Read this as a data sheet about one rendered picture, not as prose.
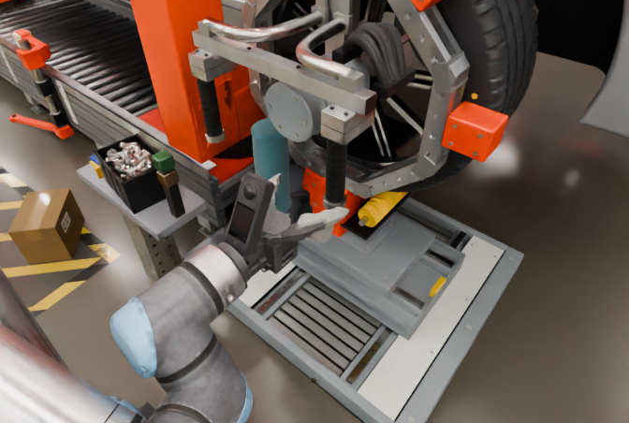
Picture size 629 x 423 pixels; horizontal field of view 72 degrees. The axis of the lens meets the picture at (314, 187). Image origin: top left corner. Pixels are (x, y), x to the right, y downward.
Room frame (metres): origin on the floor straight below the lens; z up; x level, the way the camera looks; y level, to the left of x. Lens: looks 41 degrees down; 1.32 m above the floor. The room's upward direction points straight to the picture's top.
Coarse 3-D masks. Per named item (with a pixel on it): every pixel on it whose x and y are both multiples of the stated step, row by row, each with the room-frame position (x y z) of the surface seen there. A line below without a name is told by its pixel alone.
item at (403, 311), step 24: (312, 264) 0.93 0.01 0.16; (432, 264) 0.93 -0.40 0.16; (456, 264) 0.92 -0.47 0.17; (336, 288) 0.87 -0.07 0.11; (360, 288) 0.84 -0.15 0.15; (408, 288) 0.84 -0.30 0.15; (432, 288) 0.82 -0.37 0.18; (384, 312) 0.75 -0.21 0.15; (408, 312) 0.76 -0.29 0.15; (408, 336) 0.69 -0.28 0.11
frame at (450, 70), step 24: (264, 0) 0.99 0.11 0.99; (408, 0) 0.77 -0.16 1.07; (264, 24) 1.06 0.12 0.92; (408, 24) 0.76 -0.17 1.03; (432, 24) 0.78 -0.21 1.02; (264, 48) 1.06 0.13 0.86; (432, 48) 0.73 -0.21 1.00; (456, 48) 0.75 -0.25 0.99; (432, 72) 0.72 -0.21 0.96; (456, 72) 0.71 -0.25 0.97; (264, 96) 1.01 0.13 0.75; (432, 96) 0.72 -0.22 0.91; (456, 96) 0.73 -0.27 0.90; (432, 120) 0.71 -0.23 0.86; (288, 144) 0.96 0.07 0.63; (312, 144) 0.97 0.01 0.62; (432, 144) 0.71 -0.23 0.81; (312, 168) 0.91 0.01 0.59; (360, 168) 0.87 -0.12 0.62; (384, 168) 0.83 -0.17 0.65; (408, 168) 0.73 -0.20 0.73; (432, 168) 0.70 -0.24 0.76; (360, 192) 0.80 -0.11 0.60
